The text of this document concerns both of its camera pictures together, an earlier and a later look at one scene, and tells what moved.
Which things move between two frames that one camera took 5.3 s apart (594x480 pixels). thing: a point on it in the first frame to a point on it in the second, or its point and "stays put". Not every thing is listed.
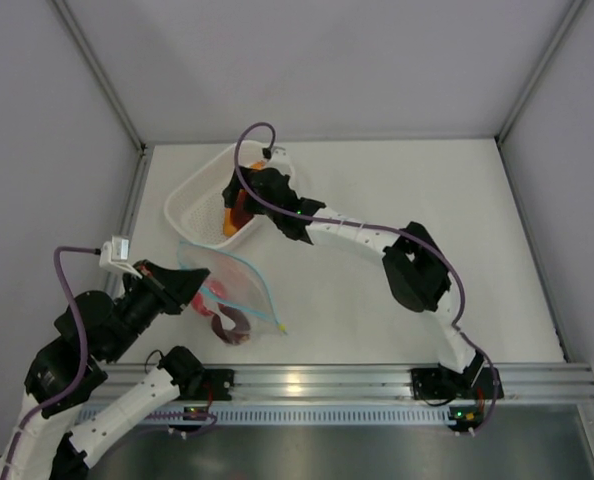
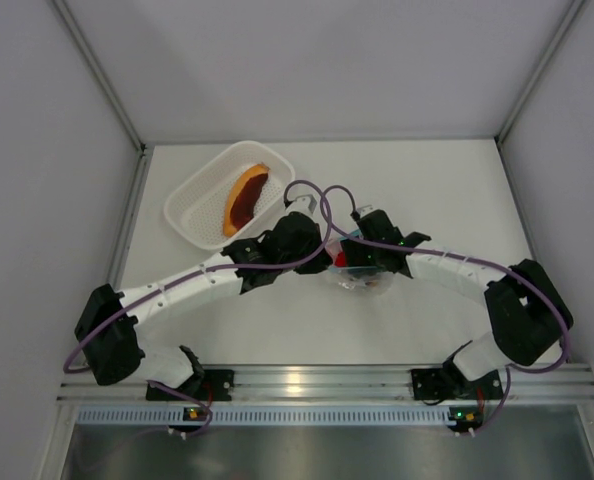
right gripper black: (247, 176) to (355, 250)
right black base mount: (433, 384) stays put
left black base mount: (216, 382) stays put
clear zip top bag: (234, 298) to (367, 280)
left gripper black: (175, 287) to (316, 264)
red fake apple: (204, 299) to (340, 259)
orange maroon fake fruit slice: (239, 215) stays put
